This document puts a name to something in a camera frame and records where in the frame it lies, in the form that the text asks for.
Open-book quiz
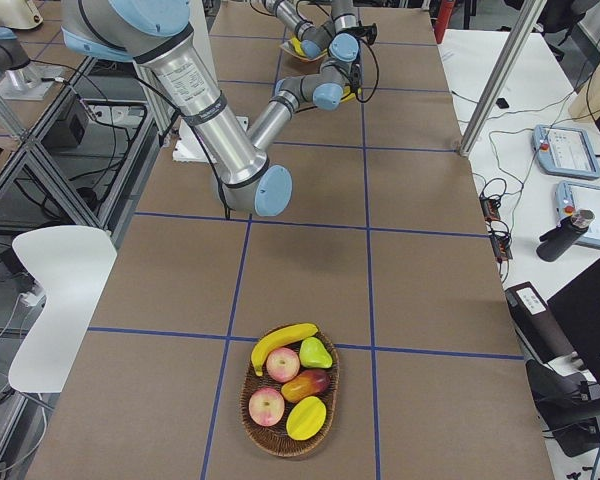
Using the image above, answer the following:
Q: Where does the green pear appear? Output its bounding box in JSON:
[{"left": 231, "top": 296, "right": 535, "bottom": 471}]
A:
[{"left": 299, "top": 337, "right": 333, "bottom": 369}]

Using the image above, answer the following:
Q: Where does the teach pendant far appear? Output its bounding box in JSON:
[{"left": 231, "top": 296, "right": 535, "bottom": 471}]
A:
[{"left": 532, "top": 124, "right": 600, "bottom": 180}]

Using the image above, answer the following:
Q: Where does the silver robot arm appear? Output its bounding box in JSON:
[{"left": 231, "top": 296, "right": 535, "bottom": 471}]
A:
[
  {"left": 260, "top": 0, "right": 358, "bottom": 60},
  {"left": 61, "top": 1, "right": 360, "bottom": 217}
]

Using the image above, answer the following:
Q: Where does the black handheld controller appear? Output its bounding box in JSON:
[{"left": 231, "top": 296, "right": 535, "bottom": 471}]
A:
[{"left": 536, "top": 209, "right": 595, "bottom": 262}]

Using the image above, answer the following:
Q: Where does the teach pendant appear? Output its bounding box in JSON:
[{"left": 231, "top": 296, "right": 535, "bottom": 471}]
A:
[
  {"left": 532, "top": 124, "right": 600, "bottom": 180},
  {"left": 552, "top": 179, "right": 600, "bottom": 251}
]

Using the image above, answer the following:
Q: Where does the teach pendant near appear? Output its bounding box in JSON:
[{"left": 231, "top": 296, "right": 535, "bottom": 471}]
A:
[{"left": 552, "top": 179, "right": 600, "bottom": 251}]

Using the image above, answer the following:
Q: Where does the yellow mango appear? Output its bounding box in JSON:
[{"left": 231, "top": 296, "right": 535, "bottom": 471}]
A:
[{"left": 286, "top": 396, "right": 327, "bottom": 441}]

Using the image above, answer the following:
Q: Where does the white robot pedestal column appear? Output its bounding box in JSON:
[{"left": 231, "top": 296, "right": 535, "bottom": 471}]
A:
[{"left": 172, "top": 112, "right": 249, "bottom": 165}]

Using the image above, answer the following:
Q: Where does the yellow banana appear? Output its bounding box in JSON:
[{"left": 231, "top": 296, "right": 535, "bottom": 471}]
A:
[
  {"left": 340, "top": 85, "right": 364, "bottom": 103},
  {"left": 250, "top": 323, "right": 319, "bottom": 377}
]

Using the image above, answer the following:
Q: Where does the woven brown basket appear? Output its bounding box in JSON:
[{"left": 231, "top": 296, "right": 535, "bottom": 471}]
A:
[{"left": 240, "top": 323, "right": 340, "bottom": 458}]

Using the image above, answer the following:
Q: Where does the black monitor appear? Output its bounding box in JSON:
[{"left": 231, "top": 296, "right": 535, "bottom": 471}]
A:
[{"left": 549, "top": 258, "right": 600, "bottom": 384}]

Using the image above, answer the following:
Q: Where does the red orange mango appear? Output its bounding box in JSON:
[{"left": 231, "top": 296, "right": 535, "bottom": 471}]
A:
[{"left": 281, "top": 369, "right": 330, "bottom": 403}]

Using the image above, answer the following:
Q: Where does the dark box with white label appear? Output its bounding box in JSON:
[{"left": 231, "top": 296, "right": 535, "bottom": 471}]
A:
[{"left": 505, "top": 282, "right": 576, "bottom": 363}]

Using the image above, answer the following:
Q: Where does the red apple lower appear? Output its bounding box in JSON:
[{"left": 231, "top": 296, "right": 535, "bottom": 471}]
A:
[{"left": 248, "top": 387, "right": 285, "bottom": 427}]

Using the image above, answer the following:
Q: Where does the red apple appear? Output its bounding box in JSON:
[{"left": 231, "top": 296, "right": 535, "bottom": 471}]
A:
[
  {"left": 248, "top": 387, "right": 285, "bottom": 427},
  {"left": 266, "top": 347, "right": 300, "bottom": 383}
]

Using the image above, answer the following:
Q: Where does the grey square plate orange rim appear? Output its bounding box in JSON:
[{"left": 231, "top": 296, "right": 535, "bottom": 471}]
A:
[{"left": 280, "top": 37, "right": 327, "bottom": 63}]

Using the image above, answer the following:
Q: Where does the red apple upper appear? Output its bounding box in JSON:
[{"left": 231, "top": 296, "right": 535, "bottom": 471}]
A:
[{"left": 266, "top": 347, "right": 300, "bottom": 383}]

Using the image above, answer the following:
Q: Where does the grey aluminium frame post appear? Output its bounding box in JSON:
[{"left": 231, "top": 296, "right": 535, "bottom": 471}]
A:
[{"left": 458, "top": 0, "right": 547, "bottom": 157}]

